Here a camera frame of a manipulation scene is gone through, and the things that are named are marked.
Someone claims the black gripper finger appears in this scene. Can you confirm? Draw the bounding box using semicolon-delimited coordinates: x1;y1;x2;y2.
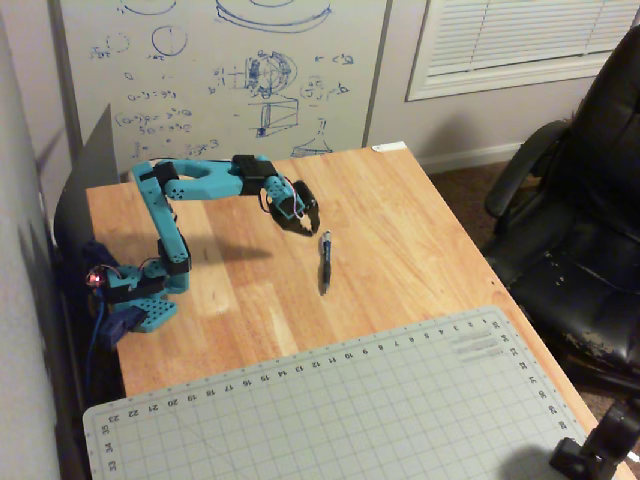
291;179;321;237
274;212;315;239

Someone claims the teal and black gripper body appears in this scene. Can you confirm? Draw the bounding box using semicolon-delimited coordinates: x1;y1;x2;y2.
259;174;307;222

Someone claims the blue and black pen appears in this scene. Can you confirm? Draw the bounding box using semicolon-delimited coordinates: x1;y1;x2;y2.
318;229;333;296

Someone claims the whiteboard with blue drawings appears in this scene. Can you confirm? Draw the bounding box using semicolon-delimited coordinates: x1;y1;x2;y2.
49;0;394;174

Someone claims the grey gridded cutting mat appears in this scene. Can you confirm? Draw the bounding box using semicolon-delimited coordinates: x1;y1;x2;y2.
82;304;589;480

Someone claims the dark blue table clamp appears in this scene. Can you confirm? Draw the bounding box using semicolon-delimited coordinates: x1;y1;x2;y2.
97;307;146;349
81;239;119;276

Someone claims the black leather office chair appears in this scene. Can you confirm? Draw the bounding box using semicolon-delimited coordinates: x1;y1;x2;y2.
482;22;640;396

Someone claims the window with white blinds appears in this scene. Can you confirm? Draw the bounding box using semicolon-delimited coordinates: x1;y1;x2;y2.
404;0;640;103

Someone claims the blue cable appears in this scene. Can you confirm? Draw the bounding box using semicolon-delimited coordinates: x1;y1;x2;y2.
85;299;109;401

